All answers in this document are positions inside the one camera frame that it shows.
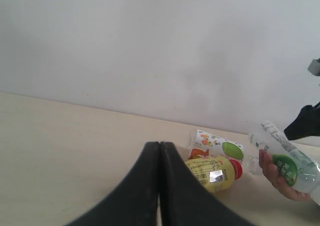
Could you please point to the white pear label bottle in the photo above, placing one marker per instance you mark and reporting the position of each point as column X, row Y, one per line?
column 203, row 144

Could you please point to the green label white cap bottle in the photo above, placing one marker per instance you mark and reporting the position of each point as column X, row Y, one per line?
column 300, row 172

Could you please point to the grey wall fixture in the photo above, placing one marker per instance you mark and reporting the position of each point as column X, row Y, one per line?
column 314, row 67

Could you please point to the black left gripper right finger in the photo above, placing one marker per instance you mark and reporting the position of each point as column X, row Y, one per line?
column 183, row 200

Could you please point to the person's open bare hand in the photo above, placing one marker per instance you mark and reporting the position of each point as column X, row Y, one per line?
column 271, row 173

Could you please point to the black sleeved forearm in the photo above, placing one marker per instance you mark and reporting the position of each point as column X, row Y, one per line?
column 306, row 124

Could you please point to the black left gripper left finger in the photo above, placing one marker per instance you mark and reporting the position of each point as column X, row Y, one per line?
column 135, row 200

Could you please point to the yellow label red cap bottle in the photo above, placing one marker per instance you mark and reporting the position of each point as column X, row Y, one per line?
column 215, row 173

